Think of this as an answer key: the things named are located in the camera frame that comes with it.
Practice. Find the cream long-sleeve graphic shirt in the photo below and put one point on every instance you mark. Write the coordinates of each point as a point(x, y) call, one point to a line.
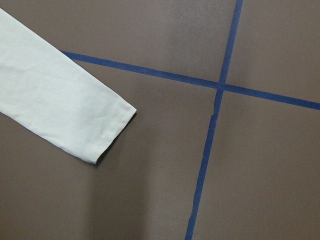
point(52, 96)

